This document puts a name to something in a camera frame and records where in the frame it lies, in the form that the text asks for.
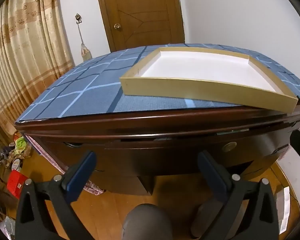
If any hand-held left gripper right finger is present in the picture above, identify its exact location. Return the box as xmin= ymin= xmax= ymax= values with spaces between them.
xmin=197 ymin=150 xmax=285 ymax=240

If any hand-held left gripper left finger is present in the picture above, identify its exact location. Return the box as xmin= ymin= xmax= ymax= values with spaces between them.
xmin=15 ymin=151 xmax=98 ymax=240

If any dark wooden drawer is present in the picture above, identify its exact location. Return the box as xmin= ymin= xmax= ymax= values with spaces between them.
xmin=44 ymin=140 xmax=106 ymax=180
xmin=104 ymin=130 xmax=290 ymax=176

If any gold cardboard tray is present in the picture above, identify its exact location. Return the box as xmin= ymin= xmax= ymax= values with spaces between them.
xmin=119 ymin=46 xmax=298 ymax=113

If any brass drawer knob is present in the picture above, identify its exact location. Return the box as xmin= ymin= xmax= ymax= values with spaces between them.
xmin=221 ymin=141 xmax=237 ymax=152

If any person's grey foot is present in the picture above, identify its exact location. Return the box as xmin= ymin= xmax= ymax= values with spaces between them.
xmin=189 ymin=200 xmax=227 ymax=239

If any dark wooden desk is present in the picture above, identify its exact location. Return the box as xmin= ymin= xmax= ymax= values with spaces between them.
xmin=15 ymin=100 xmax=300 ymax=196

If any round white tin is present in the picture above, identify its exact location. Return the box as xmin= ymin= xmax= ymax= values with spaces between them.
xmin=11 ymin=158 xmax=24 ymax=172

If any red box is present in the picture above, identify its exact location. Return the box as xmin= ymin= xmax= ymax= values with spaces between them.
xmin=6 ymin=169 xmax=28 ymax=197

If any green plastic item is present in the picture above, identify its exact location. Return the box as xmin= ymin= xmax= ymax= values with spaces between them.
xmin=14 ymin=137 xmax=27 ymax=151

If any blue plaid tablecloth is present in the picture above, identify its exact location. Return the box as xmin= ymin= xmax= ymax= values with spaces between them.
xmin=15 ymin=42 xmax=300 ymax=124

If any person's grey trouser leg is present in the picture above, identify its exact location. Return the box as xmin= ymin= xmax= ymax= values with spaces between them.
xmin=122 ymin=203 xmax=173 ymax=240

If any tan curtain tassel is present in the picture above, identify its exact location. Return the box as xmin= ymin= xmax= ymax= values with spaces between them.
xmin=77 ymin=24 xmax=93 ymax=62

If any beige patterned curtain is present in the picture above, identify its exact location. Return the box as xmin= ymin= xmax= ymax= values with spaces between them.
xmin=0 ymin=0 xmax=76 ymax=133

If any brown wooden door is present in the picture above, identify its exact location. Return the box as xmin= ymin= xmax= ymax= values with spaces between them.
xmin=94 ymin=0 xmax=185 ymax=53

